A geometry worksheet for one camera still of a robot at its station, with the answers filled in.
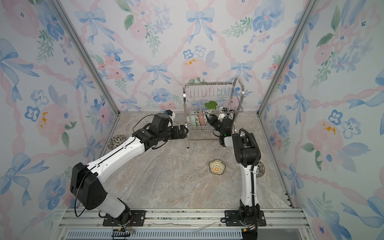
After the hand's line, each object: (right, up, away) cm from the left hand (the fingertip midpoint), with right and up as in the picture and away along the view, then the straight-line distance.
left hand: (183, 129), depth 80 cm
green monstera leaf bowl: (+8, +5, +20) cm, 22 cm away
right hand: (+13, +11, +19) cm, 25 cm away
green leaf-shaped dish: (+16, +14, +6) cm, 22 cm away
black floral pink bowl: (-47, -8, +20) cm, 52 cm away
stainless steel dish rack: (+11, +23, +34) cm, 42 cm away
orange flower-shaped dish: (+20, -23, +11) cm, 32 cm away
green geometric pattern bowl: (+13, +6, +18) cm, 23 cm away
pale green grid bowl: (+5, +6, +20) cm, 22 cm away
